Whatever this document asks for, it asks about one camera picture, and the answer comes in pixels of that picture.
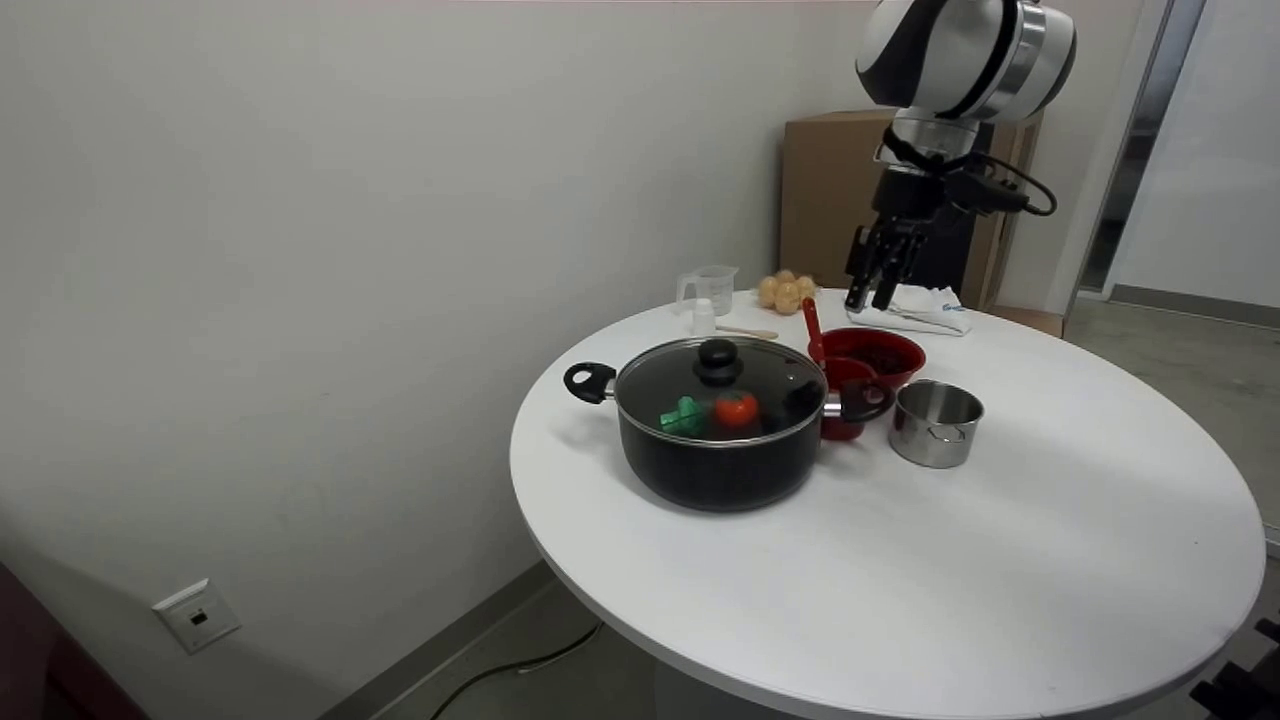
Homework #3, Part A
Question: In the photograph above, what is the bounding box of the black cooking pot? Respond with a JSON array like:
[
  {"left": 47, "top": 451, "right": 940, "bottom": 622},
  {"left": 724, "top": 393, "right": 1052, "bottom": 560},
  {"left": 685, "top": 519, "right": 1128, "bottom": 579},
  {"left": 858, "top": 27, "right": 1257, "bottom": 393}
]
[{"left": 559, "top": 355, "right": 848, "bottom": 517}]

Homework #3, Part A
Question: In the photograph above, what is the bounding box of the black floor cable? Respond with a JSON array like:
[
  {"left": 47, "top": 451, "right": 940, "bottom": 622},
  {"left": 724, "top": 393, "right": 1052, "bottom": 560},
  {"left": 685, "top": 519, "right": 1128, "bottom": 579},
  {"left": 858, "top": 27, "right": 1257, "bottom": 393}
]
[{"left": 422, "top": 615, "right": 605, "bottom": 720}]

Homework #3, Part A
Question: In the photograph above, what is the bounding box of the red enamel mug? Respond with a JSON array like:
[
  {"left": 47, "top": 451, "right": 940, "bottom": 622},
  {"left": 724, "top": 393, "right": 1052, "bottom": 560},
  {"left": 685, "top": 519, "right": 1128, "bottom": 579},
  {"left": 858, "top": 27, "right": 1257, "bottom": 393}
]
[{"left": 811, "top": 353, "right": 894, "bottom": 445}]

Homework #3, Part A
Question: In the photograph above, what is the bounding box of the cardboard box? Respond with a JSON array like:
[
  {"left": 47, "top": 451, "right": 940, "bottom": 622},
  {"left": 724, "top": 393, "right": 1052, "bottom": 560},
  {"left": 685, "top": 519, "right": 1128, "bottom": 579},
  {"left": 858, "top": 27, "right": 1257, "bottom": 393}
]
[{"left": 776, "top": 110, "right": 1042, "bottom": 319}]

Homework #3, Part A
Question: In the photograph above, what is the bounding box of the stainless steel cup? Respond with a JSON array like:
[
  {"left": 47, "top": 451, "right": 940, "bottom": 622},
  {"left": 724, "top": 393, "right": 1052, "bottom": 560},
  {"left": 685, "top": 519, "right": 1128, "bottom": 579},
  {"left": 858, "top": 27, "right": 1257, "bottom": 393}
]
[{"left": 883, "top": 375, "right": 989, "bottom": 472}]

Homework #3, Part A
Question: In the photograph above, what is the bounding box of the black chair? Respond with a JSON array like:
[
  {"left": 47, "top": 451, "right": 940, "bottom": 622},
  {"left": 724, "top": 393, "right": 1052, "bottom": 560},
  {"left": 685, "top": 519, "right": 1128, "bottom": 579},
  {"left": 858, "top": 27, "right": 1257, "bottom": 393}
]
[{"left": 1188, "top": 613, "right": 1280, "bottom": 720}]

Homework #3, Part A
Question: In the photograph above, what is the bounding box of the glass pot lid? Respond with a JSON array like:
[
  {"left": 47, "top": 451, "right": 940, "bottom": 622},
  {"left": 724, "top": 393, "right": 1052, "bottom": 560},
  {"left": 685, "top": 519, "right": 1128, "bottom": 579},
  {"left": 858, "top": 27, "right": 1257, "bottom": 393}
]
[{"left": 610, "top": 331, "right": 830, "bottom": 451}]

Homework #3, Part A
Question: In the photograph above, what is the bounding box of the green toy vegetable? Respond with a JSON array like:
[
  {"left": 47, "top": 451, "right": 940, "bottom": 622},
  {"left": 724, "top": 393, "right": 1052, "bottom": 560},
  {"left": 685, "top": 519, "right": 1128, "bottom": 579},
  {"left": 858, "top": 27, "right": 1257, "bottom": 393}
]
[{"left": 655, "top": 393, "right": 712, "bottom": 439}]

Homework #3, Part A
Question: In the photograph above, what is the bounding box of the white wall outlet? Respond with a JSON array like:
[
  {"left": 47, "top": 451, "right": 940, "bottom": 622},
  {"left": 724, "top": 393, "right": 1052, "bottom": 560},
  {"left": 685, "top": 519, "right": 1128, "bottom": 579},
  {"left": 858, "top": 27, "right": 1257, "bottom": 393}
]
[{"left": 149, "top": 578, "right": 245, "bottom": 657}]

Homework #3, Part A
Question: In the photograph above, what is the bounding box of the red handled metal spoon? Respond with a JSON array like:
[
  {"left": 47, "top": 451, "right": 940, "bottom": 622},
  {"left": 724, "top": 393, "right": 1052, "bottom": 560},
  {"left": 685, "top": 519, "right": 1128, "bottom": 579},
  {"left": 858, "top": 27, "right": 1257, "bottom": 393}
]
[{"left": 797, "top": 294, "right": 830, "bottom": 372}]

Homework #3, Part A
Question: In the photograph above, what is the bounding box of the red bowl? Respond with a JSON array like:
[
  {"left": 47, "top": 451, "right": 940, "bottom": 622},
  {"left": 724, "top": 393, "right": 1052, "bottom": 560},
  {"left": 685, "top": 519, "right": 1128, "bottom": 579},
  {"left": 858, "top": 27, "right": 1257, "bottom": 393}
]
[{"left": 811, "top": 326, "right": 933, "bottom": 393}]

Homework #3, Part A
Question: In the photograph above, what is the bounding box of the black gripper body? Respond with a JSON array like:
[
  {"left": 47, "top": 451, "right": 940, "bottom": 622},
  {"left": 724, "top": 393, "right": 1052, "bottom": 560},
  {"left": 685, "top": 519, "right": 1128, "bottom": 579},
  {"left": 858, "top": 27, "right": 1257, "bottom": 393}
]
[{"left": 868, "top": 170, "right": 953, "bottom": 257}]

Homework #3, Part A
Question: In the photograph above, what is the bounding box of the white desk maroon side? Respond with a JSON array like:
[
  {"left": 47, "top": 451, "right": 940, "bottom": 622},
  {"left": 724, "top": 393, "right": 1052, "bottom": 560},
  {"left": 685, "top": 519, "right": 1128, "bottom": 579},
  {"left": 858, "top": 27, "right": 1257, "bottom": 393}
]
[{"left": 0, "top": 557, "right": 145, "bottom": 720}]

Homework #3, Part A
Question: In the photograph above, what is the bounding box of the clear glass measuring cup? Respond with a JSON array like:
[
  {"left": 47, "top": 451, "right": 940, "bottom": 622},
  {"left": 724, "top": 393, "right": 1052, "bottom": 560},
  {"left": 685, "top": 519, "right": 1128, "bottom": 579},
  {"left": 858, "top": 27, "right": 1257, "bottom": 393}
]
[{"left": 672, "top": 262, "right": 740, "bottom": 326}]

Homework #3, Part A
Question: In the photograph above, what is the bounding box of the white towel blue print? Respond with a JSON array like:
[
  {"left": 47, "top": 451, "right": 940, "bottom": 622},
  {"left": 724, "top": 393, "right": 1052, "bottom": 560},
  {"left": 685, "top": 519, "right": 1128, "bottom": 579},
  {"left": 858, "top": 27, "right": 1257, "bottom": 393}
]
[{"left": 851, "top": 281, "right": 973, "bottom": 337}]

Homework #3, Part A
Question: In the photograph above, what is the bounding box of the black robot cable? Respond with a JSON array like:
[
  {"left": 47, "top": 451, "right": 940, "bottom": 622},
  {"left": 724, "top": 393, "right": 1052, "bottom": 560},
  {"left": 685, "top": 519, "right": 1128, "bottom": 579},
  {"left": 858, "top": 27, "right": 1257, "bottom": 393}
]
[{"left": 964, "top": 149, "right": 1061, "bottom": 220}]

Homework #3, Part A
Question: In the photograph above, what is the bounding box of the grey door frame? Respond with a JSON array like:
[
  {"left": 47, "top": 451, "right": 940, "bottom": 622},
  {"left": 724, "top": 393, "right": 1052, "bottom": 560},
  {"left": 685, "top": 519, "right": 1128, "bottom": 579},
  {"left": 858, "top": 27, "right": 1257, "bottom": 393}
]
[{"left": 1074, "top": 0, "right": 1210, "bottom": 299}]

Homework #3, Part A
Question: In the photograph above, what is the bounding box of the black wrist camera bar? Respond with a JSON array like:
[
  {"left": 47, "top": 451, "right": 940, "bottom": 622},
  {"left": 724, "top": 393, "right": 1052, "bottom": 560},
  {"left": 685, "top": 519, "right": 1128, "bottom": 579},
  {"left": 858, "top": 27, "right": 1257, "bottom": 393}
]
[{"left": 937, "top": 172, "right": 1032, "bottom": 220}]

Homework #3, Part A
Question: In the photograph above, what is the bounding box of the red toy tomato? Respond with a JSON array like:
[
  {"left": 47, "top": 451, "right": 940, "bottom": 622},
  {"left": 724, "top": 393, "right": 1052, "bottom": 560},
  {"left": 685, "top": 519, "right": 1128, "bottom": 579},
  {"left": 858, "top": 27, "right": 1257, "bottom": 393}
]
[{"left": 706, "top": 388, "right": 766, "bottom": 436}]

